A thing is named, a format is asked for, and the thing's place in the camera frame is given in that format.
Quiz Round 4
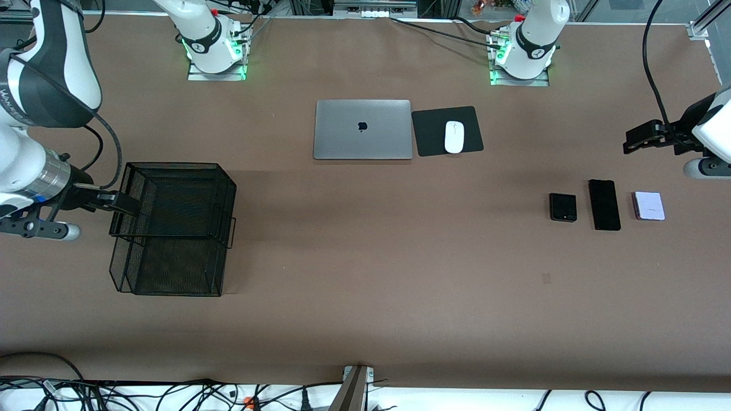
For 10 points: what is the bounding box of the lavender flip phone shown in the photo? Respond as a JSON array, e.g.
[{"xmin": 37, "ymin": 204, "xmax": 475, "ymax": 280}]
[{"xmin": 632, "ymin": 191, "xmax": 666, "ymax": 221}]

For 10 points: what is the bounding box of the black slab smartphone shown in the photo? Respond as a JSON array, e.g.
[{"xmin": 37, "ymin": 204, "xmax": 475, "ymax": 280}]
[{"xmin": 588, "ymin": 179, "xmax": 622, "ymax": 232}]

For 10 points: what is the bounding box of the small black flip phone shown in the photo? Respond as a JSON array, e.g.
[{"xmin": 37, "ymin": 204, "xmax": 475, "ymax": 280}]
[{"xmin": 549, "ymin": 192, "xmax": 578, "ymax": 223}]

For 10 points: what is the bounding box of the white computer mouse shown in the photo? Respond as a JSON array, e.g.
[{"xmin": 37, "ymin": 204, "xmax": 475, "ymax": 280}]
[{"xmin": 444, "ymin": 120, "xmax": 465, "ymax": 154}]

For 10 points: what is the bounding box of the black mouse pad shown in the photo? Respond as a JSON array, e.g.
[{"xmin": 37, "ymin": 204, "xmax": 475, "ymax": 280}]
[{"xmin": 411, "ymin": 106, "xmax": 485, "ymax": 158}]

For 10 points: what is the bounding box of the silver closed laptop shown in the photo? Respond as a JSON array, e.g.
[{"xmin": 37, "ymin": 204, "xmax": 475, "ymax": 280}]
[{"xmin": 313, "ymin": 99, "xmax": 413, "ymax": 161}]

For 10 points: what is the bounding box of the grey power strip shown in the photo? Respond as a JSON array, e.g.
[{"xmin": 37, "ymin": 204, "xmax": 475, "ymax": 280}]
[{"xmin": 333, "ymin": 0, "xmax": 419, "ymax": 19}]

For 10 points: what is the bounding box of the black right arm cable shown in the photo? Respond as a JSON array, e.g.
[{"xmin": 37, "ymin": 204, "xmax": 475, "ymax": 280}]
[{"xmin": 0, "ymin": 49, "xmax": 123, "ymax": 192}]

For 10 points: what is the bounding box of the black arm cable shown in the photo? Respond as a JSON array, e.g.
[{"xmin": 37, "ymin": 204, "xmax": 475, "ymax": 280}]
[
  {"xmin": 642, "ymin": 0, "xmax": 686, "ymax": 149},
  {"xmin": 0, "ymin": 49, "xmax": 123, "ymax": 192}
]

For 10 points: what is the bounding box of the black wire mesh tray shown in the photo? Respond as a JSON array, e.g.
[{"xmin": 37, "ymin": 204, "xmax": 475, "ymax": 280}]
[{"xmin": 109, "ymin": 162, "xmax": 238, "ymax": 297}]

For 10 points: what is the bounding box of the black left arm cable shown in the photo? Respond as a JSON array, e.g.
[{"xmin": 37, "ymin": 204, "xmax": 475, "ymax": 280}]
[{"xmin": 642, "ymin": 0, "xmax": 686, "ymax": 149}]

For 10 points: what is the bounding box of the aluminium frame post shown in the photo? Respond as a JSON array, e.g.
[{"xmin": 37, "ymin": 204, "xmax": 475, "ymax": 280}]
[{"xmin": 687, "ymin": 0, "xmax": 731, "ymax": 41}]

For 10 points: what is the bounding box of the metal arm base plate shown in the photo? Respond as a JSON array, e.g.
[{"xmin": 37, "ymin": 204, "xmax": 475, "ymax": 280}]
[
  {"xmin": 489, "ymin": 63, "xmax": 551, "ymax": 87},
  {"xmin": 187, "ymin": 56, "xmax": 248, "ymax": 82}
]

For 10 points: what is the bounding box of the thick black cable loop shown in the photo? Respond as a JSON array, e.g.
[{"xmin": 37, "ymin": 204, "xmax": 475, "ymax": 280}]
[{"xmin": 0, "ymin": 352, "xmax": 86, "ymax": 382}]

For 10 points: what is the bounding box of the thin black cable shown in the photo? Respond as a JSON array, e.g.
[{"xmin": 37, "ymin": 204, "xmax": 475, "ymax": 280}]
[{"xmin": 390, "ymin": 16, "xmax": 503, "ymax": 47}]

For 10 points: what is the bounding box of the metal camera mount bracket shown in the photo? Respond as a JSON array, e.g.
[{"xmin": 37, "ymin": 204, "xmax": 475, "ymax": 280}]
[{"xmin": 328, "ymin": 365, "xmax": 375, "ymax": 411}]

